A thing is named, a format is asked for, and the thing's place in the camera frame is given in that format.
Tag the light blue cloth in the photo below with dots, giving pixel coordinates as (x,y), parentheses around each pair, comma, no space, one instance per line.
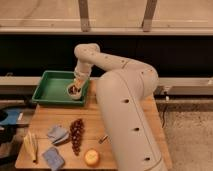
(57,134)

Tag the blue box on floor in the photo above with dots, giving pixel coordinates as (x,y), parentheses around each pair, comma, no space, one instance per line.
(9,116)

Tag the green plastic tray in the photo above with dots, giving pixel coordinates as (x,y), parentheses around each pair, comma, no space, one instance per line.
(52,89)

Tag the bunch of dark grapes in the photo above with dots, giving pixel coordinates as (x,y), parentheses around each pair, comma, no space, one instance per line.
(76,134)

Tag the orange round fruit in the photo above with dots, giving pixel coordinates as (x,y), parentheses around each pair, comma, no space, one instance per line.
(91,157)

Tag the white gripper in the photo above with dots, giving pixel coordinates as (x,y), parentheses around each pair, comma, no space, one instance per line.
(81,73)

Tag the blue sponge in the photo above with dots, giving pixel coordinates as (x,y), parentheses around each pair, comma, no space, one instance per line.
(53,159)

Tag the yellow banana toy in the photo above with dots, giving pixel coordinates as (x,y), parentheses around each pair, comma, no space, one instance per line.
(31,146)

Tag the metal spoon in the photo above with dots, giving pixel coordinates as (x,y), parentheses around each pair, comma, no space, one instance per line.
(102,139)

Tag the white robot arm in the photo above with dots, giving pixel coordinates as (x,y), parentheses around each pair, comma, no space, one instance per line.
(119,92)

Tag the white plastic cup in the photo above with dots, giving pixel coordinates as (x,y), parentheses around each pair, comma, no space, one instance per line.
(74,89)

